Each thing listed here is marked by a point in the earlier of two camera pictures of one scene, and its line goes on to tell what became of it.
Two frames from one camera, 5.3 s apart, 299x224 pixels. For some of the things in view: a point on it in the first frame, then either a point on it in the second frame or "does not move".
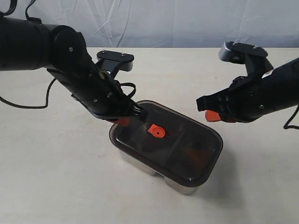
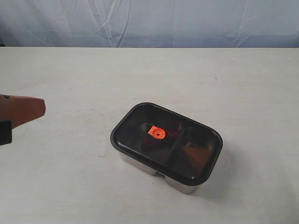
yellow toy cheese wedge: (199, 157) does not move
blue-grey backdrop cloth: (172, 24) does not move
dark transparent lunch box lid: (171, 142) does not move
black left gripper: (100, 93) to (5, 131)
